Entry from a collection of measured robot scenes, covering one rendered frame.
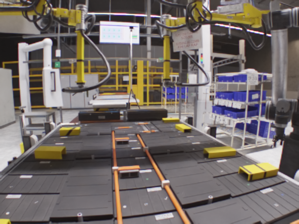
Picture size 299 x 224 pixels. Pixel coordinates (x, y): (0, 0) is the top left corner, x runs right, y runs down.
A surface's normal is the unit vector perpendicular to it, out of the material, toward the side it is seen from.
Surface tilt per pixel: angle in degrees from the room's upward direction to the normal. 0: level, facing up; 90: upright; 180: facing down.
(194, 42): 90
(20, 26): 90
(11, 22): 90
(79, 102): 90
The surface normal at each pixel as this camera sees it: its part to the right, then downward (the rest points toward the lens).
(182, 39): -0.47, 0.14
